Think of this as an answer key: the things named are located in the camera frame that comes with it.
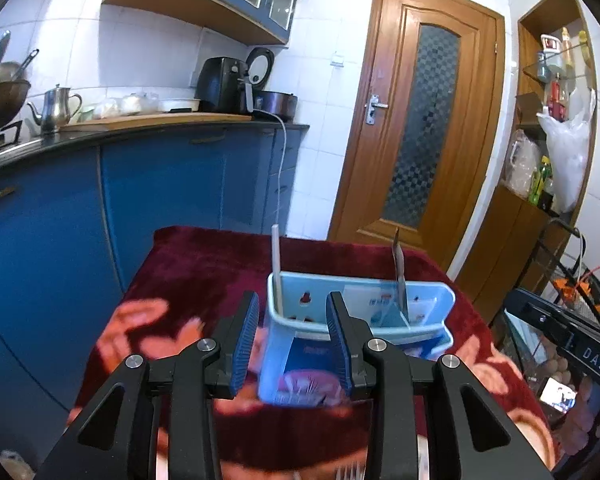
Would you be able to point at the blue wall cabinet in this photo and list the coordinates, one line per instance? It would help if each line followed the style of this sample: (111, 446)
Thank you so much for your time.
(190, 5)

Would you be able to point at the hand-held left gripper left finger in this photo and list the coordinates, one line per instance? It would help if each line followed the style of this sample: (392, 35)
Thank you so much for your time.
(245, 345)

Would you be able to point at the red bottle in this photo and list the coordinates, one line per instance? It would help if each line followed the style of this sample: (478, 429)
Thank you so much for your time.
(560, 97)

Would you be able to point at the blue base cabinets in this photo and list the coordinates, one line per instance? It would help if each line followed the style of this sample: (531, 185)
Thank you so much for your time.
(155, 185)

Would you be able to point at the wooden shelf unit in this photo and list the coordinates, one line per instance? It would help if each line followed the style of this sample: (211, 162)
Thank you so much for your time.
(510, 240)

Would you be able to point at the metal knife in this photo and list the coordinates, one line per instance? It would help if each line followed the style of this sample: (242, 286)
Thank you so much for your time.
(400, 280)

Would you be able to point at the light blue utensil holder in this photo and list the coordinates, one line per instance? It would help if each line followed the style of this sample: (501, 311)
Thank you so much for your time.
(300, 290)

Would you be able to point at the metal fork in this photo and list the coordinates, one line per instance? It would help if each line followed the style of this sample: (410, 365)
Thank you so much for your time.
(347, 474)

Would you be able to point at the orange plastic object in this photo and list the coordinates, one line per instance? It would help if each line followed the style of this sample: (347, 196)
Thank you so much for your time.
(572, 285)

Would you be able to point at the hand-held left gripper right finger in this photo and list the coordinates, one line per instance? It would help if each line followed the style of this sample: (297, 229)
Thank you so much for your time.
(337, 345)

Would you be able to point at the black metal rack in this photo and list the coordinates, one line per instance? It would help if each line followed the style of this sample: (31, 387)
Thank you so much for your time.
(550, 245)

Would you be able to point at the clear food bags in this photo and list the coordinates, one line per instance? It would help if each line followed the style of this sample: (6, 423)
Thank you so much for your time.
(130, 105)

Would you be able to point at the gas stove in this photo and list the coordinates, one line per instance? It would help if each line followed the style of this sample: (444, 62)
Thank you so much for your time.
(0, 142)

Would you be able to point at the wooden cutting board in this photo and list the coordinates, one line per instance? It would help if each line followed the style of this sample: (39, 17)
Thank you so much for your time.
(180, 119)

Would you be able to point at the white plastic utensil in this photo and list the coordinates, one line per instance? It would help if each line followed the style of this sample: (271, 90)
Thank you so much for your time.
(276, 260)

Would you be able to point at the smartphone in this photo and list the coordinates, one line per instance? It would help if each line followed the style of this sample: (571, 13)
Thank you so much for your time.
(557, 395)

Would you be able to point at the metal wok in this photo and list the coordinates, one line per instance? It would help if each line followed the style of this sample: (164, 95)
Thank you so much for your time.
(0, 100)

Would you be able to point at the wall switch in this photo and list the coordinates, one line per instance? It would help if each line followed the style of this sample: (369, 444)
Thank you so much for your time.
(336, 60)

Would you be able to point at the red floral blanket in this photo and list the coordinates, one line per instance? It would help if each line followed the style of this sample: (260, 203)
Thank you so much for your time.
(205, 270)

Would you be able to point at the black rice cooker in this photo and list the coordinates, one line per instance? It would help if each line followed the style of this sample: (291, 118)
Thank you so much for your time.
(277, 105)

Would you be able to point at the wooden door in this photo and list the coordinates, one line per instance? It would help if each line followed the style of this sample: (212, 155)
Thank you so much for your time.
(375, 170)

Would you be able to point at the blue white paper packet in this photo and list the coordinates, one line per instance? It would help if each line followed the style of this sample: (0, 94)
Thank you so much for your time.
(380, 305)

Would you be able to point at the green bottle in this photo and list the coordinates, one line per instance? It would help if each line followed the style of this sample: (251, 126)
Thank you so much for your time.
(541, 180)

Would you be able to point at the clear plastic bag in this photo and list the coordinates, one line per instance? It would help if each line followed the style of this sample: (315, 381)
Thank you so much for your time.
(522, 160)

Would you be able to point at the white plastic bag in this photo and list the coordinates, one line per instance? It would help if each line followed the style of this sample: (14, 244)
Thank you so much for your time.
(567, 160)

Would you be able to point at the steel kettle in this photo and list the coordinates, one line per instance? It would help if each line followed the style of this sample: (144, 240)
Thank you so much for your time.
(55, 110)

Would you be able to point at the black air fryer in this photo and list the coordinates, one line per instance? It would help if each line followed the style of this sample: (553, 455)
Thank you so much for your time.
(217, 85)

